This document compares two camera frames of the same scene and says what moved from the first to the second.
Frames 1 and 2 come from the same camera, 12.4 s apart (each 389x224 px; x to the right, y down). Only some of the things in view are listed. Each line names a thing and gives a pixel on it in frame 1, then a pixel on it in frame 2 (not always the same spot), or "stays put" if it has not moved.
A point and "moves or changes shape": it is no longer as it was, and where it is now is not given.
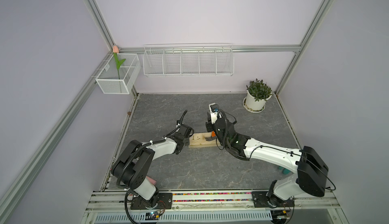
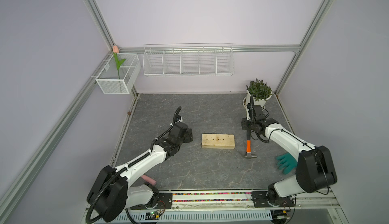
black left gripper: (187, 141) stays put
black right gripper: (209, 125) to (243, 124)
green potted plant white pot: (258, 93) stays put
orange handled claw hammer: (212, 137) moves or changes shape
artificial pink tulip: (119, 62) stays put
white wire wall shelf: (188, 60) stays put
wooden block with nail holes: (198, 140) moves or changes shape
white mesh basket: (120, 74) stays put
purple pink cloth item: (152, 181) stays put
